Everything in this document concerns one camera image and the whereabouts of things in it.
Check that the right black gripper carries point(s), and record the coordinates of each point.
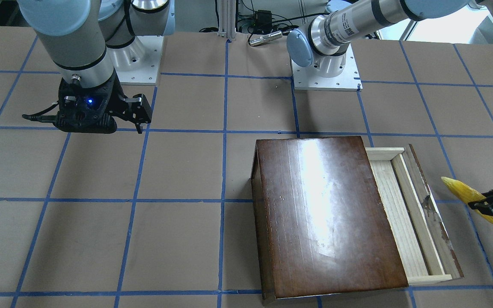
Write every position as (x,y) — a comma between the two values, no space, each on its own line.
(120,104)

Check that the yellow corn cob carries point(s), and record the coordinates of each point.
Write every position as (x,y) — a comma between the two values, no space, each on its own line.
(465,194)

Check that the light wood drawer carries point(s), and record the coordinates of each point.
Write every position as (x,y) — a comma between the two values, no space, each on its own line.
(426,251)

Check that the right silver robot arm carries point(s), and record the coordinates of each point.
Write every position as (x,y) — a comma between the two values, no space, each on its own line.
(90,41)

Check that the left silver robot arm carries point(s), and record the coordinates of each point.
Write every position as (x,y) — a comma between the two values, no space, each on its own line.
(329,36)

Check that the black electronics box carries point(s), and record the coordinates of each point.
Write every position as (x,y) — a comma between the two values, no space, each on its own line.
(262,17)

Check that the silver metal cylinder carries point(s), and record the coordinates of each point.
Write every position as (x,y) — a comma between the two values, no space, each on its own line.
(265,39)

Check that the dark brown wooden cabinet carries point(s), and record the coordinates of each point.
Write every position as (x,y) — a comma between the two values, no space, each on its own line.
(320,223)

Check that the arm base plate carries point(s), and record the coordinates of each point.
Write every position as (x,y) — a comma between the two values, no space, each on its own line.
(338,73)
(139,62)

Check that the aluminium frame post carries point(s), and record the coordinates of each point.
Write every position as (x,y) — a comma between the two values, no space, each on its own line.
(226,18)

